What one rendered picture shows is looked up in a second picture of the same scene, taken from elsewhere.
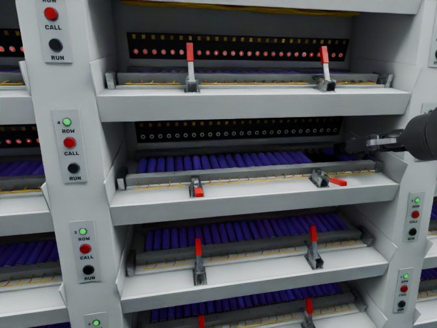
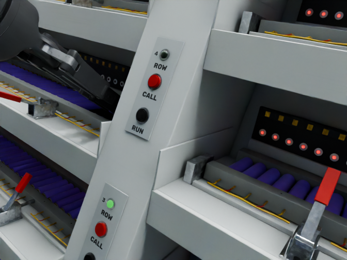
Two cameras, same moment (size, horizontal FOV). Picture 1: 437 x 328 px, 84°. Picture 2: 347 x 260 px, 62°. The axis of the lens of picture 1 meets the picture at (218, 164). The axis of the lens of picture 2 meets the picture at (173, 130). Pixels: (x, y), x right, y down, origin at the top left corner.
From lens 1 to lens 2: 0.76 m
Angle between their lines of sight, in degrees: 41
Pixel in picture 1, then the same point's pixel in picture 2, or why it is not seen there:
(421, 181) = (127, 174)
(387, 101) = (117, 26)
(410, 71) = not seen: outside the picture
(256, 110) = not seen: hidden behind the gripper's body
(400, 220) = (82, 225)
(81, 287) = not seen: outside the picture
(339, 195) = (37, 134)
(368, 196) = (64, 157)
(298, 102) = (41, 10)
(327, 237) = (52, 213)
